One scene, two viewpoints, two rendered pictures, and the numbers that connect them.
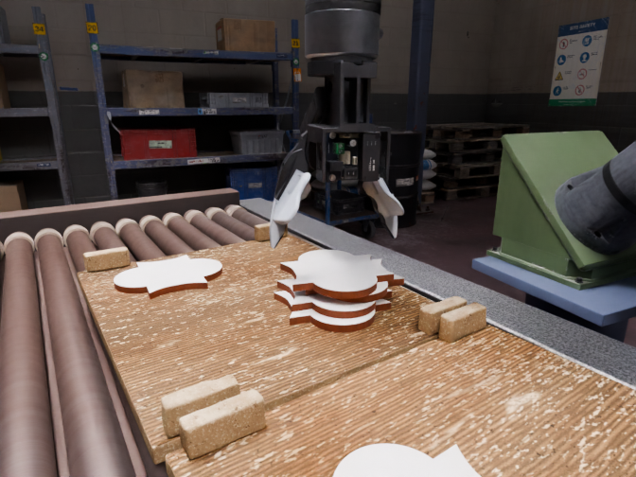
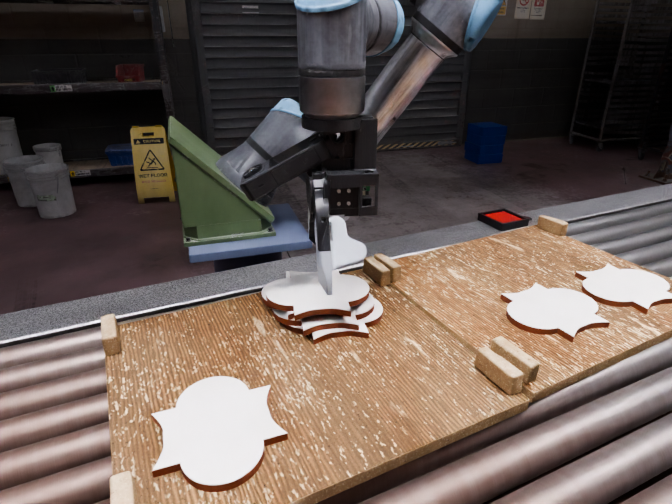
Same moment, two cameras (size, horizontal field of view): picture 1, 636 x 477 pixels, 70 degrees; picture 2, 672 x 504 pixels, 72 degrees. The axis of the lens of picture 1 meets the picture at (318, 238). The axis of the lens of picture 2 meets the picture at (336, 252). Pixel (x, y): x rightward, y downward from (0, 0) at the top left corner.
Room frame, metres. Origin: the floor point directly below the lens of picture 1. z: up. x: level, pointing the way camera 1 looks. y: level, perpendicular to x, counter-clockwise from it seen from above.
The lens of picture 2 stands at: (0.42, 0.52, 1.29)
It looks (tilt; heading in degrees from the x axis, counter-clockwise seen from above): 25 degrees down; 278
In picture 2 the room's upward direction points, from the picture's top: straight up
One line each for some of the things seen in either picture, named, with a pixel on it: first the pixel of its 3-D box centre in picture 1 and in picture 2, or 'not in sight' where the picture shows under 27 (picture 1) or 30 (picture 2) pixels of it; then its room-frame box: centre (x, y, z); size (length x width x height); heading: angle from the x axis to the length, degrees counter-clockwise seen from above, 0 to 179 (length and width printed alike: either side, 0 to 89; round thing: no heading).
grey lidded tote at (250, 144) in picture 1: (256, 141); not in sight; (4.80, 0.64, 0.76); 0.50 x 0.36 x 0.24; 121
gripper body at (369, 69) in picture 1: (343, 123); (338, 165); (0.49, -0.03, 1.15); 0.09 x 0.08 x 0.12; 16
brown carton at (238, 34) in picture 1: (245, 39); not in sight; (4.77, 0.71, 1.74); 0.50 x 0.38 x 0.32; 115
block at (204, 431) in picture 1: (223, 422); (513, 359); (0.27, 0.07, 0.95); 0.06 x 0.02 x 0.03; 125
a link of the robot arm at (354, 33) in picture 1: (344, 41); (331, 96); (0.50, -0.03, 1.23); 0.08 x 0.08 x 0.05
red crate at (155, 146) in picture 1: (157, 142); not in sight; (4.42, 1.54, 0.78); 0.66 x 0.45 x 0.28; 115
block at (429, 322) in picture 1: (443, 314); (376, 270); (0.44, -0.13, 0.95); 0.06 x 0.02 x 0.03; 124
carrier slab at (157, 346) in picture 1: (251, 298); (294, 365); (0.53, 0.09, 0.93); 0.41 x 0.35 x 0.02; 34
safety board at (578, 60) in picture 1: (575, 64); not in sight; (5.49, -2.94, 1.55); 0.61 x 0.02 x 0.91; 25
